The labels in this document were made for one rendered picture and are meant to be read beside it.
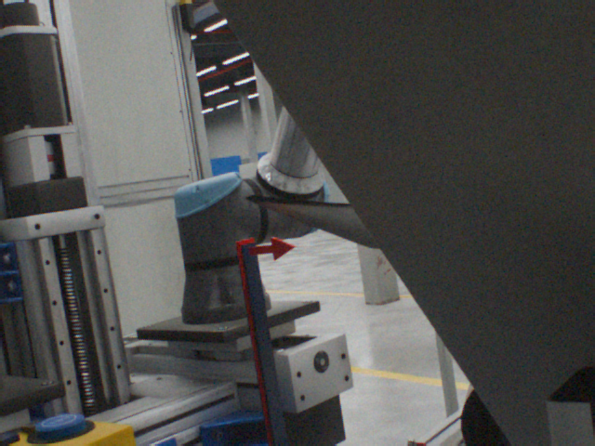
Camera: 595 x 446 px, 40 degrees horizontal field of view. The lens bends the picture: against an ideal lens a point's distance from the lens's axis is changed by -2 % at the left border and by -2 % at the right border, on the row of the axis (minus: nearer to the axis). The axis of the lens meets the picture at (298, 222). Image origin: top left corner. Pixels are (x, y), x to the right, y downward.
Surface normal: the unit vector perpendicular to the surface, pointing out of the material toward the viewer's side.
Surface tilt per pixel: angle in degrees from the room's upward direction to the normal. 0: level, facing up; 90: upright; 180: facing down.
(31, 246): 90
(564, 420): 90
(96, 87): 90
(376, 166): 130
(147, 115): 90
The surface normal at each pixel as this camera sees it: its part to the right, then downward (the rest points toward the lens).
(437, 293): -0.35, 0.74
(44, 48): 0.72, -0.07
